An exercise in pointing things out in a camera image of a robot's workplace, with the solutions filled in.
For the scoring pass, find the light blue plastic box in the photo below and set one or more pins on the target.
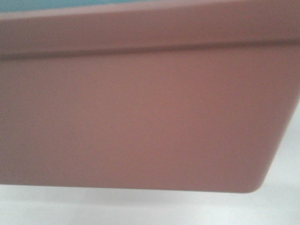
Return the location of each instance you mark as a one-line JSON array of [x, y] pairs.
[[29, 5]]

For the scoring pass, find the pink plastic box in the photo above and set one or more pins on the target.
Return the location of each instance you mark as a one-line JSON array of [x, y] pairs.
[[178, 95]]

